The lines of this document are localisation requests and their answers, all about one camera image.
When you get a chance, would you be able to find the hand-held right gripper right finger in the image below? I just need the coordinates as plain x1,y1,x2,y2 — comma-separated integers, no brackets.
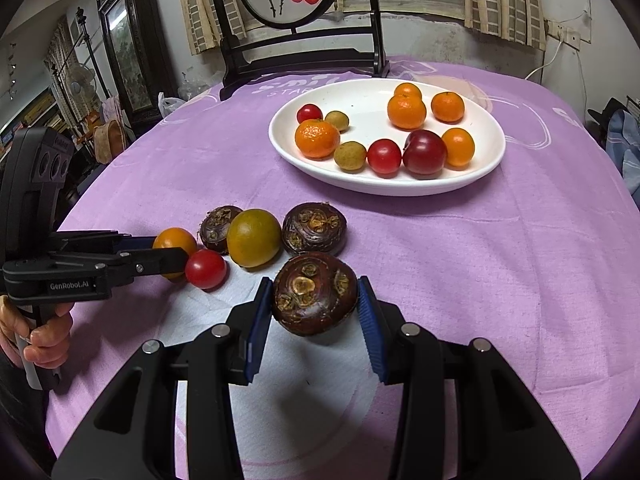
356,275,581,480

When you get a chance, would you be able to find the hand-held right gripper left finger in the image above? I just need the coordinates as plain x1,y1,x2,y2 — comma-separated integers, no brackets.
50,276,275,480

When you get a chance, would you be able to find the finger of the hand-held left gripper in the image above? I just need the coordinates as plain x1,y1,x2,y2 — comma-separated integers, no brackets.
56,230,156,254
100,247,190,286

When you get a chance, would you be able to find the red cherry tomato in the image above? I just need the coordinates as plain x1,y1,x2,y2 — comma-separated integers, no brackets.
367,138,403,176
185,249,228,290
296,103,324,125

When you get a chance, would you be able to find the dark brown water chestnut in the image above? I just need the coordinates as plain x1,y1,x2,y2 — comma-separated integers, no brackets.
271,252,359,336
199,205,244,255
281,202,348,256

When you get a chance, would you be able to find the dark red plum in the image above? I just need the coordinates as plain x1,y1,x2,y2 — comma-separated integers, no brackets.
402,129,448,177

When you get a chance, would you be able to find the large bumpy mandarin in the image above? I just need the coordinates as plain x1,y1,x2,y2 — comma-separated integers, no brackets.
294,119,341,160

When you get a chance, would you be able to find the white oval plate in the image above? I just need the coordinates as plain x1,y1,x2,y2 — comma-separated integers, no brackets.
269,78,507,197

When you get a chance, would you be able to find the orange mandarin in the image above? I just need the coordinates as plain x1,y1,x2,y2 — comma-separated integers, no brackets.
431,91,466,123
387,95,427,130

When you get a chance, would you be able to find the person's left hand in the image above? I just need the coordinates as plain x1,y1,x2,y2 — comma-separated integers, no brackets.
0,295,75,368

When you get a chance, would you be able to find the brown cushion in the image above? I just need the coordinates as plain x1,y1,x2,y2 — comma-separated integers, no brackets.
92,120,126,165

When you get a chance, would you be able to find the greenish yellow orange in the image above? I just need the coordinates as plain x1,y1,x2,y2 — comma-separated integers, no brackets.
226,208,282,269

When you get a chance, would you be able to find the purple tablecloth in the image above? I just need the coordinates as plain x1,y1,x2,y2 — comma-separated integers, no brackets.
45,55,640,480

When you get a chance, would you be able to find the standing fan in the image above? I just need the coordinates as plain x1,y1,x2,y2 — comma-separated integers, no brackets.
65,65,98,107

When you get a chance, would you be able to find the white plastic bag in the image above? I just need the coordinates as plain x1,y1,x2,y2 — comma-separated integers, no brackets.
158,91,188,121

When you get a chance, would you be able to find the dark coat stand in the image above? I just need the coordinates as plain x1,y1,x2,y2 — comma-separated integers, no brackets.
75,7,108,101

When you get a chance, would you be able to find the dark wooden framed panel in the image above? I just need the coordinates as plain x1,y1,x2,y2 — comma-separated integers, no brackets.
95,0,179,124

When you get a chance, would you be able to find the beige checked curtain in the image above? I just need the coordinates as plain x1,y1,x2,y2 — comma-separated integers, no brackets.
462,0,547,51
175,0,248,56

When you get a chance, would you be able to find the blue cloth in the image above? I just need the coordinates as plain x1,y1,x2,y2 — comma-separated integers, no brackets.
605,107,640,186

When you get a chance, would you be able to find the white power cable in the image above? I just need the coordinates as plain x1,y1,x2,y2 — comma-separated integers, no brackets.
525,40,563,81

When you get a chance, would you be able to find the white wall socket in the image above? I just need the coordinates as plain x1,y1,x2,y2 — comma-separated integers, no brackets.
545,20,591,51

